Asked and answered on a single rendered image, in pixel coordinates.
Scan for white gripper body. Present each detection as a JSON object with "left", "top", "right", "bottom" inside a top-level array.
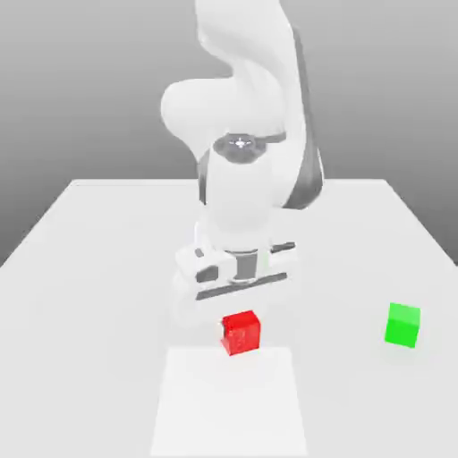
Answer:
[{"left": 173, "top": 265, "right": 299, "bottom": 327}]

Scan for small red cube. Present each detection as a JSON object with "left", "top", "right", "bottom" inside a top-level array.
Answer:
[{"left": 219, "top": 310, "right": 261, "bottom": 358}]

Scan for small green cube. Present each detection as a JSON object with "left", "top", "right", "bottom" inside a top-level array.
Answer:
[{"left": 384, "top": 301, "right": 422, "bottom": 349}]

